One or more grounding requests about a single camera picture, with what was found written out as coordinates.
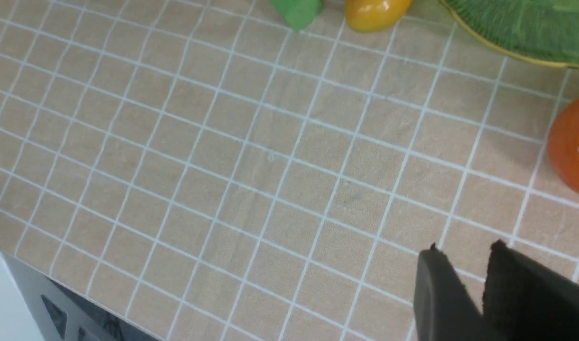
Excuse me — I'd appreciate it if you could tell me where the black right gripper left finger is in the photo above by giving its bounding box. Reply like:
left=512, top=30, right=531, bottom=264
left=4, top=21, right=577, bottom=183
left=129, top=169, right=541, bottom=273
left=413, top=243, right=500, bottom=341

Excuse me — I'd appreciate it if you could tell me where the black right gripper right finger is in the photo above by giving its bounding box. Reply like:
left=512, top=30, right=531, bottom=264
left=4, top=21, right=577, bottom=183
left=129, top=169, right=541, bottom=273
left=482, top=240, right=579, bottom=341

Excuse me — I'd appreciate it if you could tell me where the orange toy persimmon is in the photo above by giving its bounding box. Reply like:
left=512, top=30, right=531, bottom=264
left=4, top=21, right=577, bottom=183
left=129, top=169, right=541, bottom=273
left=547, top=98, right=579, bottom=194

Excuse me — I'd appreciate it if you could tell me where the yellow orange toy mango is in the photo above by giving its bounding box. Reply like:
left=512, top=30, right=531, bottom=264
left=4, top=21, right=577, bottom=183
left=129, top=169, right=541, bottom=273
left=344, top=0, right=412, bottom=33

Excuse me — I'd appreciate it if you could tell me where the green glass leaf plate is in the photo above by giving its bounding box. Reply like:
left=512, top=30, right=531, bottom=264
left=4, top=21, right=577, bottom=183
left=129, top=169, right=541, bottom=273
left=442, top=0, right=579, bottom=69

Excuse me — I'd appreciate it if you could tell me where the beige checkered tablecloth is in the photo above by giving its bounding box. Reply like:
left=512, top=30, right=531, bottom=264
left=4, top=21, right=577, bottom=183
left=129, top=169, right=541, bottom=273
left=0, top=0, right=579, bottom=341

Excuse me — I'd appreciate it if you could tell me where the green foam cube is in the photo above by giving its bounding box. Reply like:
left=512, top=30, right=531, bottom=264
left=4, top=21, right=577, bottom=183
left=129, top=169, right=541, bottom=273
left=270, top=0, right=322, bottom=32

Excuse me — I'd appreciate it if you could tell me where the white grey machine base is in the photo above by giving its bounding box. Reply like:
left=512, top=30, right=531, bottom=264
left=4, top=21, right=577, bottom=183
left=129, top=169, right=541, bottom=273
left=0, top=251, right=152, bottom=341

